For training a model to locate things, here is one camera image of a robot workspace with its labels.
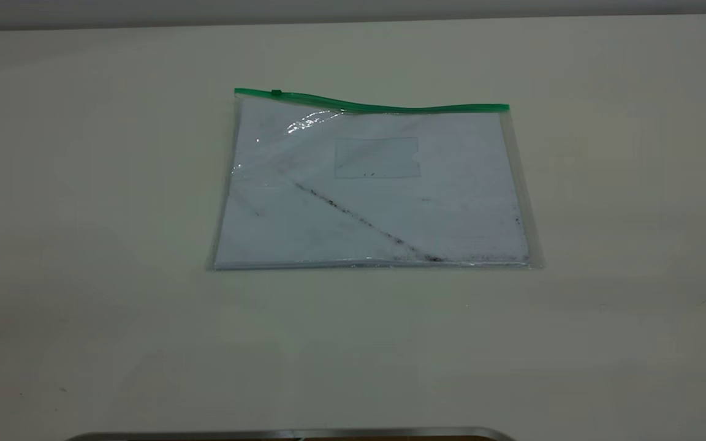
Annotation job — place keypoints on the clear zip bag green zipper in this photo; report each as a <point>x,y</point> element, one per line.
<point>377,208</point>

